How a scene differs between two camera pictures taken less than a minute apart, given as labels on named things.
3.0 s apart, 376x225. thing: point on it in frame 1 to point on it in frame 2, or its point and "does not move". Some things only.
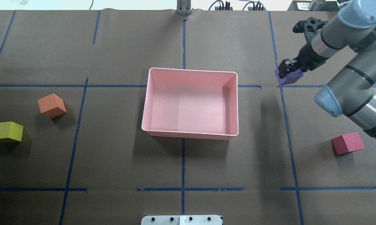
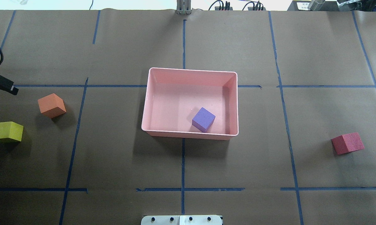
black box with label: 302,5 does not move
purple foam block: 290,79 to 203,119
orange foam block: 52,106 does not move
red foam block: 347,143 does not move
